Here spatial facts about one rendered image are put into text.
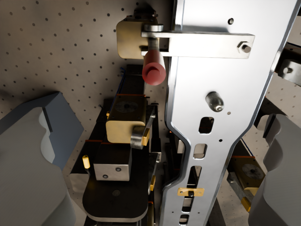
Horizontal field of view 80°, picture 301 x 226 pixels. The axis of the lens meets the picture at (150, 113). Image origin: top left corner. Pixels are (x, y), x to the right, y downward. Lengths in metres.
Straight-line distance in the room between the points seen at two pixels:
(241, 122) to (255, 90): 0.09
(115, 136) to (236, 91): 0.28
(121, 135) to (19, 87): 0.60
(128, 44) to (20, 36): 0.55
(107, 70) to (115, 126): 0.38
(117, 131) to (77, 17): 0.45
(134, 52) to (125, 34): 0.03
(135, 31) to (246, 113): 0.32
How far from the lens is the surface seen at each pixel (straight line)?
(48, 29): 0.76
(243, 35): 0.33
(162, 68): 0.17
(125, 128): 0.37
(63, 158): 0.74
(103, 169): 0.39
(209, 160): 0.56
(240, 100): 0.46
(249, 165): 0.67
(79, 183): 0.51
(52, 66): 0.79
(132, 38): 0.32
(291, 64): 0.47
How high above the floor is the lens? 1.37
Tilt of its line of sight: 58 degrees down
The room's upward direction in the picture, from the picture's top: 179 degrees counter-clockwise
